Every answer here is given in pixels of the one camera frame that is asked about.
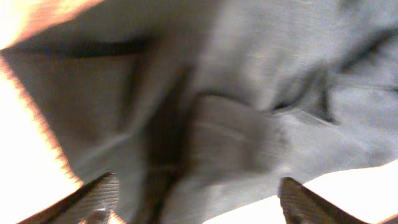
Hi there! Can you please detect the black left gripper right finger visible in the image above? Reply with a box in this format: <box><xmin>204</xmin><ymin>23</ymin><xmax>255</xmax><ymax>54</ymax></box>
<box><xmin>278</xmin><ymin>177</ymin><xmax>367</xmax><ymax>224</ymax></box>

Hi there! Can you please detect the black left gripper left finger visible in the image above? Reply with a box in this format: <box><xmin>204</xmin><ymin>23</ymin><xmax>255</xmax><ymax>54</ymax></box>
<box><xmin>19</xmin><ymin>172</ymin><xmax>119</xmax><ymax>224</ymax></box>

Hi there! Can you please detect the black t-shirt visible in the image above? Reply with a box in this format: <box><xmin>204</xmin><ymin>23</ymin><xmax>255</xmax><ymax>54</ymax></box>
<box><xmin>1</xmin><ymin>1</ymin><xmax>397</xmax><ymax>223</ymax></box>

